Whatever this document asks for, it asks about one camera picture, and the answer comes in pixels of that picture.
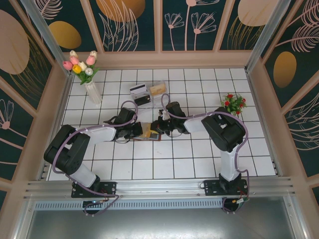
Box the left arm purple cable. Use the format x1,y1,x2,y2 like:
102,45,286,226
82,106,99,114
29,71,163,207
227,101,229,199
51,100,139,216

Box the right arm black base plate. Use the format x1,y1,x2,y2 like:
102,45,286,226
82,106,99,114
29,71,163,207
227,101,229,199
203,179,250,197

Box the tan card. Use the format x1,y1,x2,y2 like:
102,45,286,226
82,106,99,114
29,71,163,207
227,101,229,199
149,83,167,97

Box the aluminium corner post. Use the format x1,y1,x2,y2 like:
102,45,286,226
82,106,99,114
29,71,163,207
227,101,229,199
21,0,73,78
245,0,286,73

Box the grey slotted cable duct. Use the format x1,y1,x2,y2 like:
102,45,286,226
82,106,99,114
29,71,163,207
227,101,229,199
33,199,225,210

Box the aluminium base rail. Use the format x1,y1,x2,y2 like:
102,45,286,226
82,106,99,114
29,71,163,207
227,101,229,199
23,176,297,200

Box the white ribbed vase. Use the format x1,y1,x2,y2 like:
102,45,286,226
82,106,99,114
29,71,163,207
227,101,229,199
84,81,103,105

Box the white card black magnetic stripe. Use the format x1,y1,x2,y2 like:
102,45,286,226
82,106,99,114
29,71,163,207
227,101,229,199
129,83,148,95

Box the aluminium side rail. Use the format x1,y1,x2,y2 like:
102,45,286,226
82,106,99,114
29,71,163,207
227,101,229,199
37,73,75,181
246,71,284,176

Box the clear acrylic card stand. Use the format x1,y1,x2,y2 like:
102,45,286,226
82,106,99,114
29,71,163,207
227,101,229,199
129,79,171,112

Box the artificial tulip bouquet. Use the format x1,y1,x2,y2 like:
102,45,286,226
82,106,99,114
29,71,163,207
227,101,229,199
62,49,100,86

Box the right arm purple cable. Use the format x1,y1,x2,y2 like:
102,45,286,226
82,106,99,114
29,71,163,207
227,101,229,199
160,93,250,215

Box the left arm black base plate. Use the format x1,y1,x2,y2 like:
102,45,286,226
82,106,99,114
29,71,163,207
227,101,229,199
71,181,118,199

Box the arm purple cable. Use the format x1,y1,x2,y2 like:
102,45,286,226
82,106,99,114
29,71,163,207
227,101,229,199
160,93,250,215
51,100,139,216

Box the small red flower plant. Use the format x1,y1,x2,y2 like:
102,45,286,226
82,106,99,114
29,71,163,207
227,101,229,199
220,92,249,118

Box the brown leather card holder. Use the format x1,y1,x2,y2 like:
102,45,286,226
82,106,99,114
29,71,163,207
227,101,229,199
132,133,162,142

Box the steel sheet panel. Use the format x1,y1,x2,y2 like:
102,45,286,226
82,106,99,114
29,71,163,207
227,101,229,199
14,195,310,239

